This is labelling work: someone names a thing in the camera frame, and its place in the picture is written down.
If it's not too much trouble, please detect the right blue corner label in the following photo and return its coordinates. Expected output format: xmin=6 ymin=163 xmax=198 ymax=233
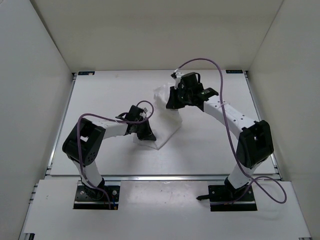
xmin=225 ymin=69 xmax=243 ymax=74

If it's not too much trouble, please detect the white pleated skirt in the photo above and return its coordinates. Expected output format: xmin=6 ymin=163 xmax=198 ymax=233
xmin=133 ymin=83 xmax=183 ymax=150

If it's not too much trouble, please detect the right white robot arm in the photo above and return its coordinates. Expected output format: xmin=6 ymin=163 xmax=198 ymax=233
xmin=166 ymin=72 xmax=274 ymax=200

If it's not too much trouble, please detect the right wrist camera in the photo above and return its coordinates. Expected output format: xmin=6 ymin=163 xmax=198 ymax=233
xmin=170 ymin=71 xmax=183 ymax=85

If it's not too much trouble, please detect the blue corner label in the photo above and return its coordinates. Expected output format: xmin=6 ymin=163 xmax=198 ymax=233
xmin=77 ymin=71 xmax=95 ymax=76
xmin=225 ymin=69 xmax=243 ymax=74

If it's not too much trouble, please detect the aluminium front rail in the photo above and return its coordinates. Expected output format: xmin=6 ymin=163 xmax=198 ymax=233
xmin=102 ymin=174 xmax=227 ymax=182

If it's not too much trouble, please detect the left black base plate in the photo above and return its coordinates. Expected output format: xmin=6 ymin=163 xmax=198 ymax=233
xmin=73 ymin=185 xmax=121 ymax=211

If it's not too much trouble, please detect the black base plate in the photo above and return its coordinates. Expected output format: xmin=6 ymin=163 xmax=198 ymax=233
xmin=73 ymin=185 xmax=121 ymax=211
xmin=196 ymin=185 xmax=258 ymax=212

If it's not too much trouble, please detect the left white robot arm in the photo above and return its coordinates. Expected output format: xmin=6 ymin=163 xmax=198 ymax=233
xmin=62 ymin=105 xmax=157 ymax=200

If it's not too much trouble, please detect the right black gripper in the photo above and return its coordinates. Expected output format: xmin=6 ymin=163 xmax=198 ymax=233
xmin=166 ymin=86 xmax=193 ymax=110

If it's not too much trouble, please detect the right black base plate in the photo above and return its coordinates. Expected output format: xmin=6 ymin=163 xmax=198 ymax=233
xmin=196 ymin=185 xmax=258 ymax=212

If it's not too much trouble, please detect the left blue corner label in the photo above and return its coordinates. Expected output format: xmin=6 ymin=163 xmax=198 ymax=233
xmin=77 ymin=71 xmax=95 ymax=76

